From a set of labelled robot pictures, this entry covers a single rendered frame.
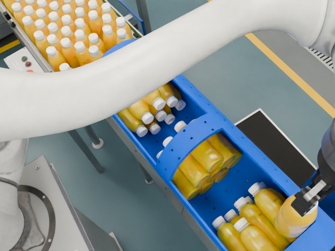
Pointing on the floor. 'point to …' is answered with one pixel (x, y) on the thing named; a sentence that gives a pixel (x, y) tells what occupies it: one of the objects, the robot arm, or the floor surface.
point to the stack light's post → (144, 15)
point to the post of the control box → (85, 150)
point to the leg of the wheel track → (145, 173)
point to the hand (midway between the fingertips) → (310, 197)
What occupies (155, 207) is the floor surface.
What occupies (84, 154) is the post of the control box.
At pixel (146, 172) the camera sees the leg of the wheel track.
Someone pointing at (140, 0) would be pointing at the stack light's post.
